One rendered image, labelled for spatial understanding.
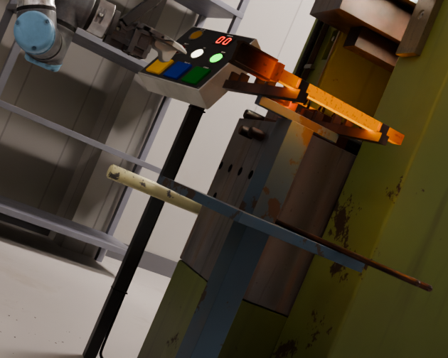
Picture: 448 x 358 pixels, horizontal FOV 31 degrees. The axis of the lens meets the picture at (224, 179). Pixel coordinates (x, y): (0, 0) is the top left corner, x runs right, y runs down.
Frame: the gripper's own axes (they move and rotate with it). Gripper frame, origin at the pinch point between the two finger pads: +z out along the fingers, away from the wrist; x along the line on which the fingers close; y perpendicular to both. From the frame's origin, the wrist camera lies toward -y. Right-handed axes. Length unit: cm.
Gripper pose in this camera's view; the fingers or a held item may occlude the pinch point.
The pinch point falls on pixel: (183, 48)
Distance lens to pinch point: 211.4
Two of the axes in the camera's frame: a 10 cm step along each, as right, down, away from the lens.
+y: -3.9, 9.2, -0.2
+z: 8.7, 3.8, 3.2
